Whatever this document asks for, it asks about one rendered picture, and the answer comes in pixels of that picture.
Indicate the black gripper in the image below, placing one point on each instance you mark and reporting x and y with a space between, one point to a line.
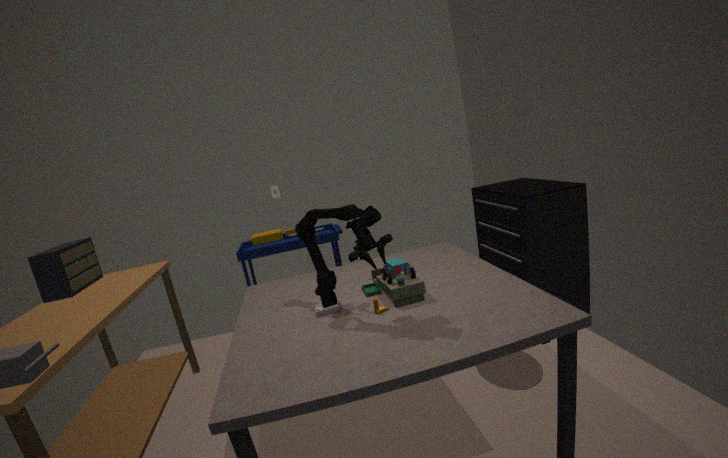
366 240

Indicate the yellow wheel chock with orange handle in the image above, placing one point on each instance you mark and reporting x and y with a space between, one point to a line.
378 309

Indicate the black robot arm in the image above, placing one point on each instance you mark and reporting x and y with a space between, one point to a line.
326 279

